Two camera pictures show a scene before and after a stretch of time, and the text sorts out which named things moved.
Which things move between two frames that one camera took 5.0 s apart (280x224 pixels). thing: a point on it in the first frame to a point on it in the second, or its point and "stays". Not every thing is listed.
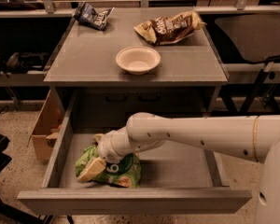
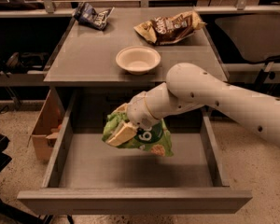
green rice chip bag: x=125 y=173 to x=154 y=138
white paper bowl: x=138 y=60 stays
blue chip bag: x=86 y=15 stays
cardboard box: x=48 y=127 stays
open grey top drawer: x=173 y=181 stays
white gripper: x=105 y=148 to x=138 y=110
